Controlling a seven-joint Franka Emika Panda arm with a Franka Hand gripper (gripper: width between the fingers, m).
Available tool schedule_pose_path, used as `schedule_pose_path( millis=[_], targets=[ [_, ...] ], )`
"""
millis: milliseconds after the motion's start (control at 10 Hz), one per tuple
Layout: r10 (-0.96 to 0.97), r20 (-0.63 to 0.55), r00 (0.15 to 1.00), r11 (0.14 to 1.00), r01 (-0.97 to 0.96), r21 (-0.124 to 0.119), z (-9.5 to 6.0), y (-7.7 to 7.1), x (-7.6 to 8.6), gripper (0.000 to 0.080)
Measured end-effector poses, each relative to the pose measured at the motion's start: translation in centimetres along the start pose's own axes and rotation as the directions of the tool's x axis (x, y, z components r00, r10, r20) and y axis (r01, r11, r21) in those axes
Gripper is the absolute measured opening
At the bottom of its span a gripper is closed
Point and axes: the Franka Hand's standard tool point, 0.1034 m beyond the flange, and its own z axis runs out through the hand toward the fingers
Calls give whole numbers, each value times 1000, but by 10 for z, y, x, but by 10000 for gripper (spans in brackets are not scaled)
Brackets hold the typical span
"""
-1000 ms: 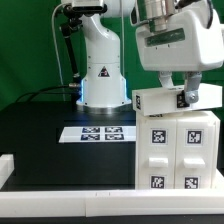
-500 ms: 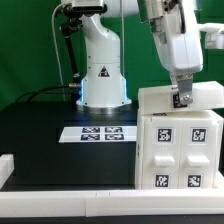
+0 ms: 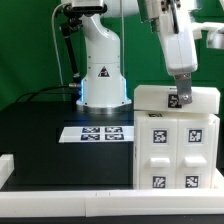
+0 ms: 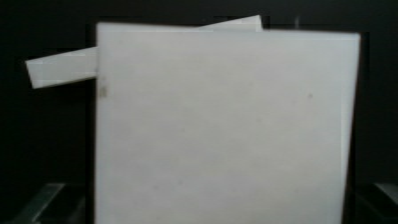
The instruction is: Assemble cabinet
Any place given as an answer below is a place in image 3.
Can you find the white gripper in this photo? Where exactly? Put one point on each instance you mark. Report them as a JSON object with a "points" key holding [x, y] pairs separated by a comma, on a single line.
{"points": [[177, 42]]}

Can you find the small white cabinet top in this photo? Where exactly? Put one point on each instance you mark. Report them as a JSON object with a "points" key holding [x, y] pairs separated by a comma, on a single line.
{"points": [[205, 100]]}

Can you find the white cabinet door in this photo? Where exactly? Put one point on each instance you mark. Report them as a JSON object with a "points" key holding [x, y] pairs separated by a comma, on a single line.
{"points": [[195, 160], [156, 148]]}

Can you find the white cabinet body box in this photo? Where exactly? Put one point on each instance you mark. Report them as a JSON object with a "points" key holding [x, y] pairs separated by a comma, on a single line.
{"points": [[177, 116]]}

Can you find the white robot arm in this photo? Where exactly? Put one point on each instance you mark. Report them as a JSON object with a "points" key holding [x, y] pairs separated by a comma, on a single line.
{"points": [[103, 88]]}

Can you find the white right fence piece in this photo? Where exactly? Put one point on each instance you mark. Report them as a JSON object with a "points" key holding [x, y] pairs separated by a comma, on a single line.
{"points": [[218, 180]]}

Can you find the white fence piece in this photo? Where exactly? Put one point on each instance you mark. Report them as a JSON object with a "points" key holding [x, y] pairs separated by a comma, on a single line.
{"points": [[218, 180], [6, 168]]}

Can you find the white marker base sheet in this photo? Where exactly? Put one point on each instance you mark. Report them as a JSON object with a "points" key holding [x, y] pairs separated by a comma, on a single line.
{"points": [[97, 134]]}

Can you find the white left fence piece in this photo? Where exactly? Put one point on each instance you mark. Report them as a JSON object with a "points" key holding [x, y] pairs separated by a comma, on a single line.
{"points": [[6, 168]]}

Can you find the white front fence bar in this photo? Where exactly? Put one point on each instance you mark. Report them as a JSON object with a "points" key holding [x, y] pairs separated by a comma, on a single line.
{"points": [[111, 203]]}

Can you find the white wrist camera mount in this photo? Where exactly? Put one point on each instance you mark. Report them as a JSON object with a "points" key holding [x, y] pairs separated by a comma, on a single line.
{"points": [[215, 34]]}

